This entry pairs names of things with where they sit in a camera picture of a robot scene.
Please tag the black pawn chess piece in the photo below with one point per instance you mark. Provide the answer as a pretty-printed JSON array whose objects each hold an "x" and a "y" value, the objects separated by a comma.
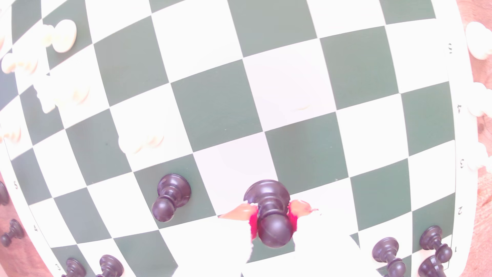
[
  {"x": 75, "y": 268},
  {"x": 173, "y": 192},
  {"x": 271, "y": 207},
  {"x": 14, "y": 230},
  {"x": 386, "y": 248},
  {"x": 111, "y": 266},
  {"x": 432, "y": 236}
]

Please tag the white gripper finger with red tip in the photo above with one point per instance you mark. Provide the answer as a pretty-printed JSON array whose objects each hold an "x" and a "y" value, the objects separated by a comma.
[
  {"x": 323, "y": 246},
  {"x": 223, "y": 246}
]

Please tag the white pawn chess piece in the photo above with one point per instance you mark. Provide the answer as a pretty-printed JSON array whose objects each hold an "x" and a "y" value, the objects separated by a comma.
[
  {"x": 63, "y": 36},
  {"x": 478, "y": 156},
  {"x": 132, "y": 145},
  {"x": 23, "y": 65},
  {"x": 13, "y": 134}
]

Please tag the white chess piece pointed top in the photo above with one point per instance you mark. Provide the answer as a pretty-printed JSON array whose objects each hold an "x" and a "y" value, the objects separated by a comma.
[{"x": 476, "y": 102}]

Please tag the black knight chess piece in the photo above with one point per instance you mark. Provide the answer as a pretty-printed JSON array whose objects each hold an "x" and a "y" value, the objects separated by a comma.
[{"x": 3, "y": 194}]

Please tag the white knight chess piece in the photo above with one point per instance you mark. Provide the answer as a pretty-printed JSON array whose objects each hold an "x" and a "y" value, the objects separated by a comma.
[{"x": 79, "y": 94}]

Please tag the green and white chess mat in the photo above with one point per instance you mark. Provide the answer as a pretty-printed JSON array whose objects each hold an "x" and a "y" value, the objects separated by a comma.
[{"x": 215, "y": 104}]

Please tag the white chess piece round head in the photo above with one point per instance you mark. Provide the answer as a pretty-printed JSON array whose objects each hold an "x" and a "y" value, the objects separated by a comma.
[{"x": 478, "y": 42}]

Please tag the black rook chess piece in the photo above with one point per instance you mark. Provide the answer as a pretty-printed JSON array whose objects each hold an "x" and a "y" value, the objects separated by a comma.
[{"x": 430, "y": 268}]

